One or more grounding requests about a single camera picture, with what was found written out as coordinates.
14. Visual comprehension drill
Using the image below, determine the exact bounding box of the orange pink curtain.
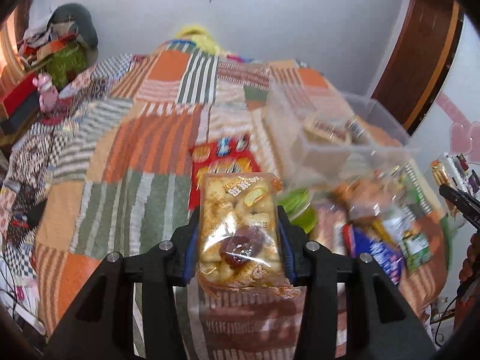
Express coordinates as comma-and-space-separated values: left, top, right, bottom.
1, 10, 24, 91

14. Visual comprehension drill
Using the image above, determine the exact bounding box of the pink plush toy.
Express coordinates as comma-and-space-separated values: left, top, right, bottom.
32, 72, 59, 114

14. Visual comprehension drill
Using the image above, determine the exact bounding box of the long gold-striped snack pack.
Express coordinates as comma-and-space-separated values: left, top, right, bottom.
307, 199, 347, 255

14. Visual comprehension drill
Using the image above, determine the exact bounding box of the brown wooden door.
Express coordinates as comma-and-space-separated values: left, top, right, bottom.
372, 0, 464, 134

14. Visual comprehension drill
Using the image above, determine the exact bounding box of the red flat box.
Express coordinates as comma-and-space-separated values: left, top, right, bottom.
1, 72, 39, 136

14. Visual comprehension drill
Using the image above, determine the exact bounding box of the grey cushion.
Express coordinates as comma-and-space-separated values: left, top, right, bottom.
49, 3, 98, 50

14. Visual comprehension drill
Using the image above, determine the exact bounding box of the clear plastic storage box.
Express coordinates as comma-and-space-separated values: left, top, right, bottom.
264, 84, 419, 186

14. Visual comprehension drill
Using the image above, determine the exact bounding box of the blue red snack bag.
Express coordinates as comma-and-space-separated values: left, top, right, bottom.
342, 224, 404, 285

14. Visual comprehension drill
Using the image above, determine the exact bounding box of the person's right hand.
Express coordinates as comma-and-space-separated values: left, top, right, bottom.
459, 233, 480, 284

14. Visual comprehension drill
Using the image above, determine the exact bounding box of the clear bag with green zipper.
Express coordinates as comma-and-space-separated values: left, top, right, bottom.
331, 164, 448, 275

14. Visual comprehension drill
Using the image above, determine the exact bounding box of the green patterned box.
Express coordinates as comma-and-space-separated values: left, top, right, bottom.
46, 41, 89, 91

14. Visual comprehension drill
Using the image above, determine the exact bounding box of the small bread snack bag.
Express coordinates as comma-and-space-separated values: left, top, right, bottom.
196, 172, 300, 298

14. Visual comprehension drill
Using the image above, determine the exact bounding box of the pink heart wall sticker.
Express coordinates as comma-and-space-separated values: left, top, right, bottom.
435, 92, 479, 165

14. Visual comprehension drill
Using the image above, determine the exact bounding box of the yellow plush pillow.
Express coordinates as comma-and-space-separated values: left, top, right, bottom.
174, 24, 224, 55

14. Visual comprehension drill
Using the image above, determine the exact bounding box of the red instant noodle packet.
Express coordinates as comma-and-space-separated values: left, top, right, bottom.
189, 133, 260, 210

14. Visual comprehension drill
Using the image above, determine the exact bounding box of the patchwork striped bed blanket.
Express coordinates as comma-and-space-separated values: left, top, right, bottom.
0, 39, 451, 360

